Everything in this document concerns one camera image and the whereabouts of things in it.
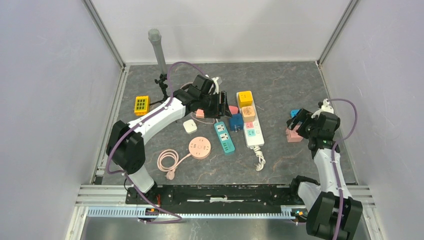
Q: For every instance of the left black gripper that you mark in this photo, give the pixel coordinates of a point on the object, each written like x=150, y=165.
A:
x=220, y=110

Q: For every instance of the dark blue cube adapter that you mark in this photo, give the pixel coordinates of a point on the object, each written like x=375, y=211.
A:
x=236, y=122

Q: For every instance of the grey microphone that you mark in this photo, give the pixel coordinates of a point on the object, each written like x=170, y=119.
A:
x=155, y=39

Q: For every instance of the white power strip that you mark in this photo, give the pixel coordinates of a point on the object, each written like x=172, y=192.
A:
x=252, y=131

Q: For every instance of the aluminium frame rail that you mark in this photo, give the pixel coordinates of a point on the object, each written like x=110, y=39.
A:
x=125, y=201

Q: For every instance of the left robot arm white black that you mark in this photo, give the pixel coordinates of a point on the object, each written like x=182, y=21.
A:
x=126, y=144

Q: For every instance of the yellow socket block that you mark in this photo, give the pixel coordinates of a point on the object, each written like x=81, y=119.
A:
x=142, y=105

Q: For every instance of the black tripod stand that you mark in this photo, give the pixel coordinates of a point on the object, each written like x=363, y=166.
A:
x=163, y=87

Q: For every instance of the round pink power socket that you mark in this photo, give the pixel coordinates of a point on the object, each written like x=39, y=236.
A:
x=199, y=148

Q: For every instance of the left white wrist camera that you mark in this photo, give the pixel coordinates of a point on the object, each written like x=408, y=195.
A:
x=216, y=81

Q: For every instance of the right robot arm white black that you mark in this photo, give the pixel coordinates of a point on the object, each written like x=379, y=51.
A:
x=333, y=214

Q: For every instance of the teal power strip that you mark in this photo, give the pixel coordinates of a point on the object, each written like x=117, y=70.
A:
x=224, y=138

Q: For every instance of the yellow cube adapter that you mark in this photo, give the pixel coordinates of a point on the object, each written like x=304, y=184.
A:
x=244, y=98

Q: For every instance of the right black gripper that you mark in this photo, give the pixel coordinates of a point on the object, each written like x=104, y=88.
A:
x=304, y=116

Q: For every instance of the light pink cube adapter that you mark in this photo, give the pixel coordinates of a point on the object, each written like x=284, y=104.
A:
x=292, y=136

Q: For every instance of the light blue cube adapter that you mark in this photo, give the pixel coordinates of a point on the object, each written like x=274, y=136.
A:
x=294, y=112

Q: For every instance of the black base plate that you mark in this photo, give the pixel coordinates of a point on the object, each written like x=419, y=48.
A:
x=224, y=198

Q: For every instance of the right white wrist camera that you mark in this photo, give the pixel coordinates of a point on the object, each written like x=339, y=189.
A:
x=324, y=106

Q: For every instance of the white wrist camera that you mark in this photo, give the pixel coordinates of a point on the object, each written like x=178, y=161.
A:
x=216, y=81
x=324, y=106

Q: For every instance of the white folding plug adapter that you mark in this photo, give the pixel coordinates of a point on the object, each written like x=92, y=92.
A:
x=190, y=126

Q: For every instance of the pink plug charger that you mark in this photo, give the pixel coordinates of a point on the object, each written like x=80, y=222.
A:
x=200, y=114

